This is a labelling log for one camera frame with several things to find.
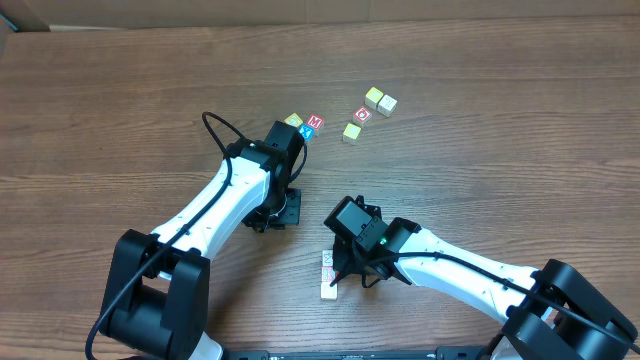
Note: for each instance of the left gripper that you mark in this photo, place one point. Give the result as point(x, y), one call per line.
point(282, 215)

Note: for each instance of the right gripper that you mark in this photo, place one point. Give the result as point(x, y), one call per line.
point(345, 262)

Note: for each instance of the white Z block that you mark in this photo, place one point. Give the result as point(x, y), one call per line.
point(327, 258)

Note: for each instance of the red Y block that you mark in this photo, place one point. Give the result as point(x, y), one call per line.
point(327, 274)

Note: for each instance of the yellow ladybug block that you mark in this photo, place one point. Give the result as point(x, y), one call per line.
point(328, 291)

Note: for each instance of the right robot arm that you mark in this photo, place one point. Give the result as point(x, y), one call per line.
point(548, 313)

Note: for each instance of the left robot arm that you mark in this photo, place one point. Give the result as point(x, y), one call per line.
point(157, 292)

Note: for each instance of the blue X block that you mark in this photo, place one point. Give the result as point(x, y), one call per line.
point(307, 132)

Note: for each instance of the yellow block left cluster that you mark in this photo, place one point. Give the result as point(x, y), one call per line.
point(294, 120)

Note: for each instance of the red M block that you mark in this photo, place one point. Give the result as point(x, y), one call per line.
point(316, 122)

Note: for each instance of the yellow block centre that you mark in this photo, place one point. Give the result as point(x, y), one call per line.
point(351, 133)

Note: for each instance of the red O block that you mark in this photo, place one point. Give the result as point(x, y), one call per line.
point(362, 116)

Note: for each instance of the white block top right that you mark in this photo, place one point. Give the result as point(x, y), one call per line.
point(387, 105)

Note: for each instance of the yellow block top right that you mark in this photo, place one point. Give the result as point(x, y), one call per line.
point(373, 97)

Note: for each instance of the cardboard backdrop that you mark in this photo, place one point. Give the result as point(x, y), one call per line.
point(36, 15)

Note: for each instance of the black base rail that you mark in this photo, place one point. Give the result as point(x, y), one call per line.
point(440, 353)

